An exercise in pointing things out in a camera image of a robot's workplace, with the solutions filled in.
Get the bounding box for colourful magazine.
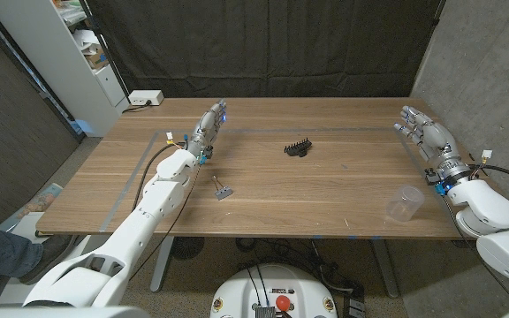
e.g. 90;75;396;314
15;183;65;220

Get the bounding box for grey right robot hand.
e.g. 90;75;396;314
392;105;472;186

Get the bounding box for cardboard box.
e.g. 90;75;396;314
84;43;110;71

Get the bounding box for black round floor disc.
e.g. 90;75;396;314
171;237;206;261

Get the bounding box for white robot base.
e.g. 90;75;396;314
209;263;338;318

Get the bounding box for grey table leg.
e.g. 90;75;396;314
368;238;400;299
149;236;175;293

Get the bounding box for black hair clip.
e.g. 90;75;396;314
284;137;314;158

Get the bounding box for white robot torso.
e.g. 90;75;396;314
0;305;150;318

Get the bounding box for dark shoe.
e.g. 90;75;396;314
19;233;72;286

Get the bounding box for black floor cable tangle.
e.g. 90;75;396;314
236;238;357;295

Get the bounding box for grey paper clamp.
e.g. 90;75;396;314
210;175;234;201

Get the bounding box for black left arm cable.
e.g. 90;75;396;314
131;143;186;213

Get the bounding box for white shelf cabinet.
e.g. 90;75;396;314
0;0;131;138

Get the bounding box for white power strip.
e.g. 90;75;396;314
128;89;165;107

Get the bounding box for black curtain backdrop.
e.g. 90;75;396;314
85;0;446;99

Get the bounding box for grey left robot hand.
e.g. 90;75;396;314
186;99;228;161

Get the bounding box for clear plastic measuring cup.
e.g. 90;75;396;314
385;185;426;223

